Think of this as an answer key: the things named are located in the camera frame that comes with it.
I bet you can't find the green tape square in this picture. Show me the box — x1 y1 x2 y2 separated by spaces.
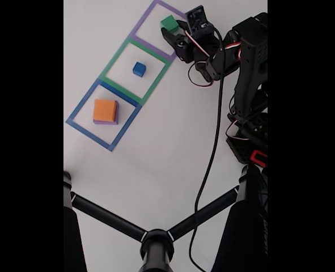
98 36 172 106

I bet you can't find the black camera tripod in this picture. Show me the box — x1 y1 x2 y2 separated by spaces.
63 165 268 272

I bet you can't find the blue tape square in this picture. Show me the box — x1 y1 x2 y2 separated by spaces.
65 78 142 152

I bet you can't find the orange block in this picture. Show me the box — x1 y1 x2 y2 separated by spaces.
92 99 118 123

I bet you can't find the small blue cube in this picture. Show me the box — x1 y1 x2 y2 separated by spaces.
132 62 147 77

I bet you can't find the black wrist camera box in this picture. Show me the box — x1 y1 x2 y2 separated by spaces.
185 5 215 39

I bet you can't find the green block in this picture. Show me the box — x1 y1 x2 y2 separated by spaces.
160 15 180 33

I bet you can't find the red clamp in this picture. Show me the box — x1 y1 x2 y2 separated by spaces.
249 150 268 168

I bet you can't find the red white servo wire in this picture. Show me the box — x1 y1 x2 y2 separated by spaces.
184 30 243 88
225 118 252 142

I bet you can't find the purple tape square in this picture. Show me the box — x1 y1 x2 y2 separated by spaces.
129 0 189 62

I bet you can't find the purple block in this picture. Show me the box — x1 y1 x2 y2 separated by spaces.
92 100 120 125

